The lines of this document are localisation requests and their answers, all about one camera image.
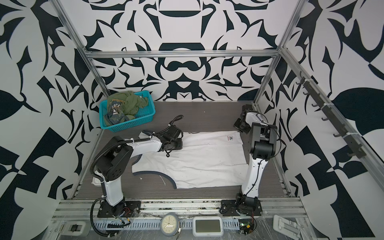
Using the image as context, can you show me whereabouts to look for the white tank top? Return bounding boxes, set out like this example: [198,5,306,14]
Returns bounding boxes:
[132,131,248,189]

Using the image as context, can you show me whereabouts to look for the teal plastic basket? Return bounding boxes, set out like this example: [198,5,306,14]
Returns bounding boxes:
[99,91,156,132]

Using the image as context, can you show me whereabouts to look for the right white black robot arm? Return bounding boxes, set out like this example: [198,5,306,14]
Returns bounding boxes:
[234,105,278,210]

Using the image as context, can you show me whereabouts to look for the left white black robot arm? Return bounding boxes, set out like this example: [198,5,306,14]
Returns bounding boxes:
[90,126,184,207]

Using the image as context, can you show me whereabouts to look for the green tank top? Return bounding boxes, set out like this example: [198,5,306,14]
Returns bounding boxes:
[104,91,149,127]

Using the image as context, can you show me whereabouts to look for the round analog clock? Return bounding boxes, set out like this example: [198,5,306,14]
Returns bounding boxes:
[160,213,181,237]

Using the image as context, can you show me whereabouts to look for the small white square clock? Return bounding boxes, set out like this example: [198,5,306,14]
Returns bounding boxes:
[92,177,104,187]

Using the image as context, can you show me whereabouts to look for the white digital display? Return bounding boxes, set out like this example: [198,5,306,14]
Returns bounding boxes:
[193,216,224,238]

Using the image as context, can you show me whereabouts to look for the small green circuit board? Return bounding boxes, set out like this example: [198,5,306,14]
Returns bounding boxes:
[239,219,257,235]

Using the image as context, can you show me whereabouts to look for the white plastic stand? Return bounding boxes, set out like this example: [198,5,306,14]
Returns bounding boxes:
[273,215,301,240]

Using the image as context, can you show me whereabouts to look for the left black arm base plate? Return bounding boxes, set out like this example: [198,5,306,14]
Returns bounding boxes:
[97,201,142,218]

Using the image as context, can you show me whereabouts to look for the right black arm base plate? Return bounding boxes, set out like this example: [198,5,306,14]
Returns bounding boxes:
[219,200,263,217]

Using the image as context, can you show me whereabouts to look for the black corrugated cable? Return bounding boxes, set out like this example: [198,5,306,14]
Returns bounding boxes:
[89,197,121,238]

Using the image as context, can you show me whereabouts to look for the horizontal aluminium frame bar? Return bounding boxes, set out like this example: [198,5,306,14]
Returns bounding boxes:
[85,50,278,59]

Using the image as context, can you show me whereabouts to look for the black wall hook rail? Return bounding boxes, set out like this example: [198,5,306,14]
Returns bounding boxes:
[297,73,367,159]

